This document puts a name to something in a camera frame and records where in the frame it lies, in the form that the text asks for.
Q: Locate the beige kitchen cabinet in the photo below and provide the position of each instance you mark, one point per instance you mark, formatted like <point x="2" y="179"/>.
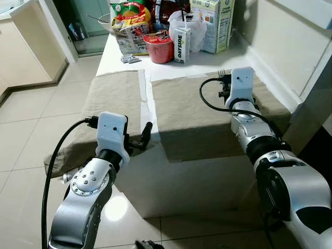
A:
<point x="26" y="52"/>

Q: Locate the steel mixing bowl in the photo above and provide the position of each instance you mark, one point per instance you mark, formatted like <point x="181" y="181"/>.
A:
<point x="104" y="23"/>

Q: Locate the silver batteries pack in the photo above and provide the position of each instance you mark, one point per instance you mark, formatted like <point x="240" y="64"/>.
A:
<point x="129" y="59"/>

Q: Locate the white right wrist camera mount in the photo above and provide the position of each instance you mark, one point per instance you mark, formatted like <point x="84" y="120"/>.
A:
<point x="241" y="83"/>

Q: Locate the white door frame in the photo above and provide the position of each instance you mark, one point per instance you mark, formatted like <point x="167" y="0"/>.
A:
<point x="59" y="31"/>

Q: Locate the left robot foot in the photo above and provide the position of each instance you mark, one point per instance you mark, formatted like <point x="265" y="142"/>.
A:
<point x="148" y="245"/>

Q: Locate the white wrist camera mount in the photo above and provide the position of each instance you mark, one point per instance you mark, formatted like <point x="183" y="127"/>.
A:
<point x="110" y="132"/>
<point x="241" y="83"/>

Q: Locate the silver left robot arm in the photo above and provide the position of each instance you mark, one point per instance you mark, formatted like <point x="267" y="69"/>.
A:
<point x="83" y="207"/>

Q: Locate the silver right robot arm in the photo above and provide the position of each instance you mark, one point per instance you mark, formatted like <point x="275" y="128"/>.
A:
<point x="290" y="192"/>

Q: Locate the white plastic bag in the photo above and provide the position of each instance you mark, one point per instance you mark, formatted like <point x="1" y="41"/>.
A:
<point x="197" y="31"/>

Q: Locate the red noodle cup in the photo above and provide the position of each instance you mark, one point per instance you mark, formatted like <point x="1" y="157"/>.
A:
<point x="160" y="52"/>

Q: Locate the dark brown bottle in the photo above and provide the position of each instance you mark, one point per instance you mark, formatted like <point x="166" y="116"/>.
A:
<point x="166" y="10"/>

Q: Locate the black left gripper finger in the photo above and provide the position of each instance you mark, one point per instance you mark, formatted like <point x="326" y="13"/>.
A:
<point x="146" y="135"/>

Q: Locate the silver metal fork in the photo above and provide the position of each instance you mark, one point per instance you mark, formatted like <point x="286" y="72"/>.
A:
<point x="221" y="73"/>

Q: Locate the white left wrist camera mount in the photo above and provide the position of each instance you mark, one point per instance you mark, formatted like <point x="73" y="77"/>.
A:
<point x="110" y="132"/>

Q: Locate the tall cream drink carton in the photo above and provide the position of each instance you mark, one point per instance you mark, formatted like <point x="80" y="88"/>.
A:
<point x="218" y="26"/>

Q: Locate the newspaper print box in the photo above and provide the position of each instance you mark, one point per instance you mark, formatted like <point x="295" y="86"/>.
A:
<point x="129" y="41"/>

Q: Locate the green red snack bag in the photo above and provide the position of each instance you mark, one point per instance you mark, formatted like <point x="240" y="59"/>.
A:
<point x="129" y="13"/>

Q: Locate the small white Oatside carton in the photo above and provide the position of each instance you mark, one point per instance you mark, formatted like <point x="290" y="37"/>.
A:
<point x="181" y="46"/>

